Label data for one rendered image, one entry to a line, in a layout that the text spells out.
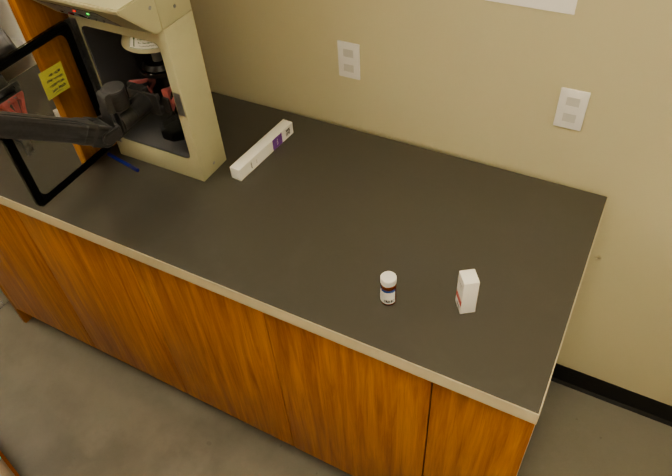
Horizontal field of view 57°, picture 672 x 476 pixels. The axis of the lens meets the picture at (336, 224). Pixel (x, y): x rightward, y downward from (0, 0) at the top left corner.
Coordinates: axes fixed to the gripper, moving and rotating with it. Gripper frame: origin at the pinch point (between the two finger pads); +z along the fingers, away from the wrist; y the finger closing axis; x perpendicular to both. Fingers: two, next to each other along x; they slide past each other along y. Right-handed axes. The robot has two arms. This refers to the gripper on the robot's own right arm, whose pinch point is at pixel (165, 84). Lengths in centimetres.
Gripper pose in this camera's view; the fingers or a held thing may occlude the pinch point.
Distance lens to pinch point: 181.3
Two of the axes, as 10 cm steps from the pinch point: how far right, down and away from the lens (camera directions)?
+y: -8.8, -2.9, 3.7
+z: 4.7, -6.6, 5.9
